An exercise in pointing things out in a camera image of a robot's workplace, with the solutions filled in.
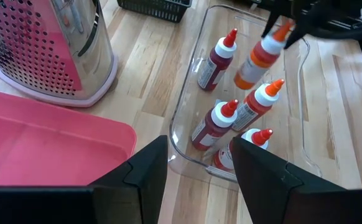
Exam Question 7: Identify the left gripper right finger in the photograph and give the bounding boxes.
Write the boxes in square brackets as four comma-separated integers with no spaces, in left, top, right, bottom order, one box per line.
[231,136,349,224]

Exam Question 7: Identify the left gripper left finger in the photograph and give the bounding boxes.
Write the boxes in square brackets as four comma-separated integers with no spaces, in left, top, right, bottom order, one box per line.
[89,135,169,224]

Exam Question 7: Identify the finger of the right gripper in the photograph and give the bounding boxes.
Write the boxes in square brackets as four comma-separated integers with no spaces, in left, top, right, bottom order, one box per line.
[261,0,294,39]
[284,15,312,49]

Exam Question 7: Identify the dark red squeeze bottle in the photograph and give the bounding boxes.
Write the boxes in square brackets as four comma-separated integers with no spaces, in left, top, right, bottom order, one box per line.
[212,128,274,172]
[197,27,239,92]
[191,99,239,152]

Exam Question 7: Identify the orange squeeze bottle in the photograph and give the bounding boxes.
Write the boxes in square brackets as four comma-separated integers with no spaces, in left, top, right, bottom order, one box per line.
[231,78,285,133]
[233,20,295,91]

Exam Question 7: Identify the clear plastic bin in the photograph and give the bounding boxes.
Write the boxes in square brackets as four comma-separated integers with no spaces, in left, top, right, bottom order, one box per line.
[167,3,323,184]

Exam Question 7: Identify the pink plastic tray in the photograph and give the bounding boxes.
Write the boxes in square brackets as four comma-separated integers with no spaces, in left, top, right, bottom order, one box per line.
[0,88,137,187]

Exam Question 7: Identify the black mesh basket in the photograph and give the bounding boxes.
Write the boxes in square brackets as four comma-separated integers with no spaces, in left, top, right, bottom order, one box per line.
[116,0,193,24]

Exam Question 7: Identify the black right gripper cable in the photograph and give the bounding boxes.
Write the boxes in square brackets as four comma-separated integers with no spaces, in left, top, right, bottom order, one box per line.
[308,26,362,43]

